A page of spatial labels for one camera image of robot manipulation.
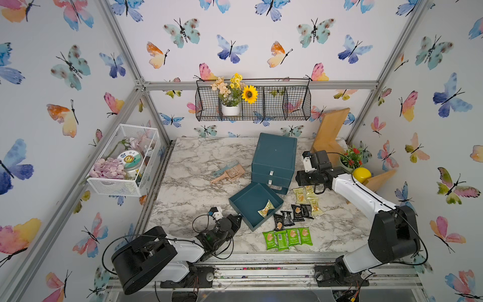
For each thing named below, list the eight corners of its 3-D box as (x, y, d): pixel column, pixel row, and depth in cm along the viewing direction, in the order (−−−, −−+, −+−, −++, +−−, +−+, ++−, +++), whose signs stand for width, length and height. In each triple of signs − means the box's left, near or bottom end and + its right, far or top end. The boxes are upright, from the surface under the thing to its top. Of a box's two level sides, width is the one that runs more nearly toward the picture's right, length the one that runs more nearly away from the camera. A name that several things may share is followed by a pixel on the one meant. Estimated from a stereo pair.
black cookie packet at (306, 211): (302, 218, 91) (303, 216, 89) (300, 206, 95) (301, 204, 93) (312, 218, 91) (313, 216, 89) (309, 206, 95) (310, 204, 93)
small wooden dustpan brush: (215, 189, 101) (214, 186, 99) (208, 178, 106) (207, 175, 103) (245, 173, 107) (245, 170, 105) (237, 163, 112) (237, 160, 110)
